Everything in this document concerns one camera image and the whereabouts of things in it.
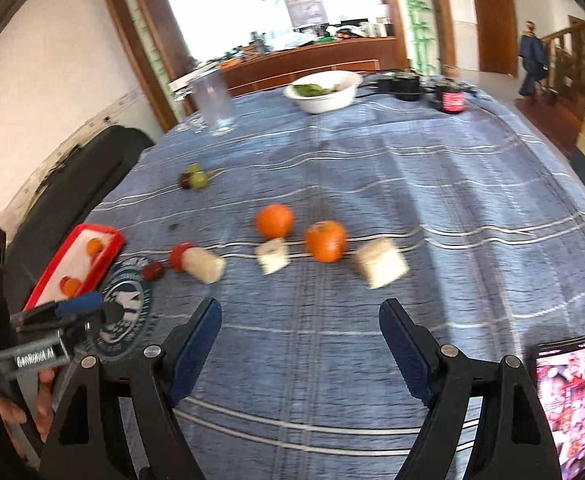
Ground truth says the wooden door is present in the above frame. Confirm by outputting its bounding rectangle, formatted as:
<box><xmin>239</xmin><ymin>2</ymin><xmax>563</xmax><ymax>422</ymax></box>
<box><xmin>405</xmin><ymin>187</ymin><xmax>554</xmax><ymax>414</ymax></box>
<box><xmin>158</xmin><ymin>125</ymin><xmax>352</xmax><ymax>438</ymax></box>
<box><xmin>467</xmin><ymin>0</ymin><xmax>519</xmax><ymax>78</ymax></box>

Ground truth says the red tomato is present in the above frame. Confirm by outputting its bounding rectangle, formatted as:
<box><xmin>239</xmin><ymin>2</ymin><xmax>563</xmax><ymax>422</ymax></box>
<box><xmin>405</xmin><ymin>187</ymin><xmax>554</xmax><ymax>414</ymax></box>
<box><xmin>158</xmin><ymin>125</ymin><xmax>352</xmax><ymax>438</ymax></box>
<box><xmin>168</xmin><ymin>243</ymin><xmax>196</xmax><ymax>272</ymax></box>

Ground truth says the bamboo wall decal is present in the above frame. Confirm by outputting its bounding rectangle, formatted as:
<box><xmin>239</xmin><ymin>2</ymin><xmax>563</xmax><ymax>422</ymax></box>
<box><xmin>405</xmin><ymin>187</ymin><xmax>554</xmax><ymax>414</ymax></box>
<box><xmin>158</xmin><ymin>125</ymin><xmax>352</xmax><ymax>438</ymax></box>
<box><xmin>393</xmin><ymin>0</ymin><xmax>438</xmax><ymax>73</ymax></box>

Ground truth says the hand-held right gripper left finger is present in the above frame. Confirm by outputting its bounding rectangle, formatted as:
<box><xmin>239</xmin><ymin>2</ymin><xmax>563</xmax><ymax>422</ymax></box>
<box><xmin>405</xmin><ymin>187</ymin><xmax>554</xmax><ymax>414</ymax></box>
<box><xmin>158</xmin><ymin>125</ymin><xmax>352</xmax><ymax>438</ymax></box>
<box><xmin>40</xmin><ymin>297</ymin><xmax>223</xmax><ymax>480</ymax></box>

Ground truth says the smartphone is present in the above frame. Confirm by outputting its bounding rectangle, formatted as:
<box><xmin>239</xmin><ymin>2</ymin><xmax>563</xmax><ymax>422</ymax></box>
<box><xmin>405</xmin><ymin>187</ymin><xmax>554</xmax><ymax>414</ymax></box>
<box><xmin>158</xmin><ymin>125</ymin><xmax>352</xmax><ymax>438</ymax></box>
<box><xmin>533</xmin><ymin>336</ymin><xmax>585</xmax><ymax>480</ymax></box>

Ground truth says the person's left hand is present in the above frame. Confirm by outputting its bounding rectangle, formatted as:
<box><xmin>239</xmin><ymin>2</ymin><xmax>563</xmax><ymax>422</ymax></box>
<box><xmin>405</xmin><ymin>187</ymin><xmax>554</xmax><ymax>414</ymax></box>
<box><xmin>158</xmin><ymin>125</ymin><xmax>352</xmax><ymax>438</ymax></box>
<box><xmin>0</xmin><ymin>367</ymin><xmax>60</xmax><ymax>441</ymax></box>

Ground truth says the wooden partition frame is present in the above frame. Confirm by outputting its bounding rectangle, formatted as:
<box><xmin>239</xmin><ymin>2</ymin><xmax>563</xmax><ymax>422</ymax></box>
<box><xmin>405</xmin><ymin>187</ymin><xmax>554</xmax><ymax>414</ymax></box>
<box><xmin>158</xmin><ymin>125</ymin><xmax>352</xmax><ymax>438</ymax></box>
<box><xmin>92</xmin><ymin>0</ymin><xmax>458</xmax><ymax>131</ymax></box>

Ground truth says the black canister red label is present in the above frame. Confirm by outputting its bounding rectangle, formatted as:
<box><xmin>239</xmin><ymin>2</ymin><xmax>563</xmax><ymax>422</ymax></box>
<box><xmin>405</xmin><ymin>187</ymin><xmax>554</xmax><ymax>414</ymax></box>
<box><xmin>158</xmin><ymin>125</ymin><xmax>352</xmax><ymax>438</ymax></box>
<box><xmin>431</xmin><ymin>80</ymin><xmax>468</xmax><ymax>114</ymax></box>

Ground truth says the red-rimmed white tray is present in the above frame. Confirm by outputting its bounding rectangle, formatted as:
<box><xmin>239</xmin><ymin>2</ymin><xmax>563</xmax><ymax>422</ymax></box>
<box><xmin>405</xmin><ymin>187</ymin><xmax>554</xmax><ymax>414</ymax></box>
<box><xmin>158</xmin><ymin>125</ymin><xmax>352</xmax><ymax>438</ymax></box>
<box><xmin>22</xmin><ymin>223</ymin><xmax>126</xmax><ymax>313</ymax></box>

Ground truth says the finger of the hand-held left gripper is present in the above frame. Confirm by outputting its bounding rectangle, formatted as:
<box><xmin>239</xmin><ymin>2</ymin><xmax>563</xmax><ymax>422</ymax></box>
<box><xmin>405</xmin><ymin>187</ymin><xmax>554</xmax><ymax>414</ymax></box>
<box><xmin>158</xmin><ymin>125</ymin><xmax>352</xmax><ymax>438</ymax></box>
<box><xmin>10</xmin><ymin>292</ymin><xmax>104</xmax><ymax>331</ymax></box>
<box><xmin>85</xmin><ymin>302</ymin><xmax>129</xmax><ymax>331</ymax></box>

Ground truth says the orange with green stem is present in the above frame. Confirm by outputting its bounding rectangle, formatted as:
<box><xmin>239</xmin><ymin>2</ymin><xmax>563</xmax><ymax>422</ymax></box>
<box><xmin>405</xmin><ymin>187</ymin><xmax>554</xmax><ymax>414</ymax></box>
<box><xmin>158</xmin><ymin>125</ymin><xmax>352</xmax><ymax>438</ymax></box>
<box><xmin>305</xmin><ymin>220</ymin><xmax>348</xmax><ymax>263</ymax></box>

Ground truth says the white bowl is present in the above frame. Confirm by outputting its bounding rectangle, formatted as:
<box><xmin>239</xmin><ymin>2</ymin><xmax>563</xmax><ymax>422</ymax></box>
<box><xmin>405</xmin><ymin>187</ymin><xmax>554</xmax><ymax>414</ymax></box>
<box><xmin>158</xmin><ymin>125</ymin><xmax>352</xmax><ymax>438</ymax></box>
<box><xmin>283</xmin><ymin>71</ymin><xmax>363</xmax><ymax>114</ymax></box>

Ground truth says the black power adapter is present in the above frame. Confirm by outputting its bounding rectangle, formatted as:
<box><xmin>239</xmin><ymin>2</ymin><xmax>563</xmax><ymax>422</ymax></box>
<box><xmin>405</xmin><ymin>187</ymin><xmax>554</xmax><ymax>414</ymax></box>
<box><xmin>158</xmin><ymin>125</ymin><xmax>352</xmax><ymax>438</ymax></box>
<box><xmin>375</xmin><ymin>72</ymin><xmax>421</xmax><ymax>102</ymax></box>

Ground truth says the wooden counter cabinet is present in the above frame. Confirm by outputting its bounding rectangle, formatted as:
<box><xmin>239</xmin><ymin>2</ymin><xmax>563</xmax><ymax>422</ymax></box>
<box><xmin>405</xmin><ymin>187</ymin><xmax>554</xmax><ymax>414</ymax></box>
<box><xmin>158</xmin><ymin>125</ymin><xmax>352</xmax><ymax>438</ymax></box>
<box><xmin>217</xmin><ymin>37</ymin><xmax>403</xmax><ymax>96</ymax></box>

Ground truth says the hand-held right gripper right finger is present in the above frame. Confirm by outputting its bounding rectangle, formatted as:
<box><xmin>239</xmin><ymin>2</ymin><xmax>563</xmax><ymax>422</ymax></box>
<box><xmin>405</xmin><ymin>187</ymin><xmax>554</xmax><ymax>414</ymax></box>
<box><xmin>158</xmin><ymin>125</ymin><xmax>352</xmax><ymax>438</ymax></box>
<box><xmin>379</xmin><ymin>298</ymin><xmax>563</xmax><ymax>480</ymax></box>

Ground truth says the green leafy vegetable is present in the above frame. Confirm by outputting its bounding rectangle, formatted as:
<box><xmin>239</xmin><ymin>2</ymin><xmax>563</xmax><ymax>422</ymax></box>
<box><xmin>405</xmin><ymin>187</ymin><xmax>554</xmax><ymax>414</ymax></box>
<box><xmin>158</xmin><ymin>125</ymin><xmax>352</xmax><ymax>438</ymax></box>
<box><xmin>292</xmin><ymin>82</ymin><xmax>341</xmax><ymax>97</ymax></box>

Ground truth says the clear glass pitcher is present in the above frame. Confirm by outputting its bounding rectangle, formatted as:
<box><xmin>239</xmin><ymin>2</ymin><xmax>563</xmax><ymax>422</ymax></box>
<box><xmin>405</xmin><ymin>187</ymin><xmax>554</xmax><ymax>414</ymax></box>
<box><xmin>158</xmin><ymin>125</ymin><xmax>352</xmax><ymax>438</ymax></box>
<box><xmin>170</xmin><ymin>67</ymin><xmax>238</xmax><ymax>137</ymax></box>

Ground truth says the dark blue jacket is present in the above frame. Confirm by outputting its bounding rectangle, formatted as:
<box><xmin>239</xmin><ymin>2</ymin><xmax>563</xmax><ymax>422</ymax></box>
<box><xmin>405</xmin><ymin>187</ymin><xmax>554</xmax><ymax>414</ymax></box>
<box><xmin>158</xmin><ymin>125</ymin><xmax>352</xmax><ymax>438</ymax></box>
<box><xmin>517</xmin><ymin>20</ymin><xmax>548</xmax><ymax>98</ymax></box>

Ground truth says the blue plaid tablecloth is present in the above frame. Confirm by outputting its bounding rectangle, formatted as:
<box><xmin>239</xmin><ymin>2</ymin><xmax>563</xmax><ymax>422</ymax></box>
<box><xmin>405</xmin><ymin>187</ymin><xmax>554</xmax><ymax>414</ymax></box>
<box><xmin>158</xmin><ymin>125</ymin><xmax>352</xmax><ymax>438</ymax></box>
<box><xmin>22</xmin><ymin>72</ymin><xmax>585</xmax><ymax>480</ymax></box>

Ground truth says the black leather sofa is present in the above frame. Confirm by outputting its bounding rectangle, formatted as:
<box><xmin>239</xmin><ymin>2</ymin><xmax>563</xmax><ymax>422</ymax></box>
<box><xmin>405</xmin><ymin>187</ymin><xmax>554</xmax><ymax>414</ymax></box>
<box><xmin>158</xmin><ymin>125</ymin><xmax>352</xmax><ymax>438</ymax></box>
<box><xmin>0</xmin><ymin>125</ymin><xmax>156</xmax><ymax>311</ymax></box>

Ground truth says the wooden stair railing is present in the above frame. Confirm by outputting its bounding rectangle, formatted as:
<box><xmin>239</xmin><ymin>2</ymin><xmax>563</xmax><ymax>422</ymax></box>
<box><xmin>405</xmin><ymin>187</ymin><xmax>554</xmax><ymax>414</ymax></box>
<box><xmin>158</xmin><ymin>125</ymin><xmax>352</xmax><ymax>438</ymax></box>
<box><xmin>543</xmin><ymin>15</ymin><xmax>585</xmax><ymax>121</ymax></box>

